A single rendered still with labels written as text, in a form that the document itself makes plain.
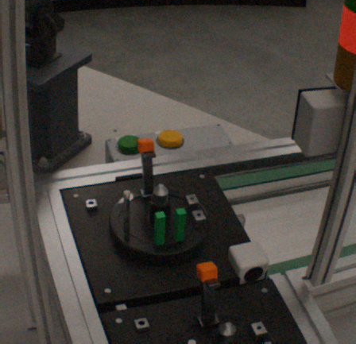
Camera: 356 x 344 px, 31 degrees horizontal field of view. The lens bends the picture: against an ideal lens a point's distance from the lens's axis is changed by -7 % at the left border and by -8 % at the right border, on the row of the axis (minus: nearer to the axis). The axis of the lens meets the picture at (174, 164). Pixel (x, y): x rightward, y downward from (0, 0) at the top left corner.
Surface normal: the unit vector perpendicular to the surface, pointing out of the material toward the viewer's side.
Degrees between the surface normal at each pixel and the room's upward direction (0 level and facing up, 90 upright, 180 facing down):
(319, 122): 90
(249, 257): 0
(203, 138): 0
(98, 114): 0
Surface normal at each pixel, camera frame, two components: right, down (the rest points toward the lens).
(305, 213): 0.05, -0.80
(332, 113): 0.30, 0.59
